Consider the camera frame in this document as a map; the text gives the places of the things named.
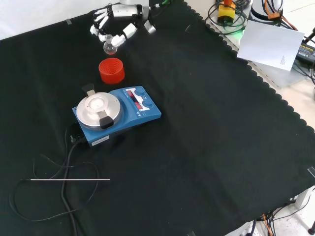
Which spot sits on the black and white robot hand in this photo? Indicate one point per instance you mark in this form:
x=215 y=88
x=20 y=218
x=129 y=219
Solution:
x=124 y=11

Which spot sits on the clear round-bottom glass flask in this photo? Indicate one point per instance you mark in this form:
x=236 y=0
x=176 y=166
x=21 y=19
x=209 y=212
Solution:
x=110 y=47

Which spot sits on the orange ribbed flask stand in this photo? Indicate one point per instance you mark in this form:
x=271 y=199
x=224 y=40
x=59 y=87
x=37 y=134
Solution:
x=111 y=71

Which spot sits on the blue heater with steel plate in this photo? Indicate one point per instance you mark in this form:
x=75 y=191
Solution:
x=115 y=114

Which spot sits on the yellow stop button box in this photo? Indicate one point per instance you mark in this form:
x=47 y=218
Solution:
x=227 y=12

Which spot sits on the black bench cloth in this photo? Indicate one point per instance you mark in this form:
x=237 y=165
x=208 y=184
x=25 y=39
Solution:
x=147 y=127

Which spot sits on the pale board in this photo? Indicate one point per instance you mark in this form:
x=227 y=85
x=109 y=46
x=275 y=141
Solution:
x=258 y=56

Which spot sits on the white paper sheet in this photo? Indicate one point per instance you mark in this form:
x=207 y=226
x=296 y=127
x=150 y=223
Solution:
x=269 y=45

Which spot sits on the thin steel temperature probe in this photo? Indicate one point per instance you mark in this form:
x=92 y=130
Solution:
x=70 y=179

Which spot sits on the black power adapter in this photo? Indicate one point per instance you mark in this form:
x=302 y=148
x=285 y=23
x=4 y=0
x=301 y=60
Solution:
x=305 y=52

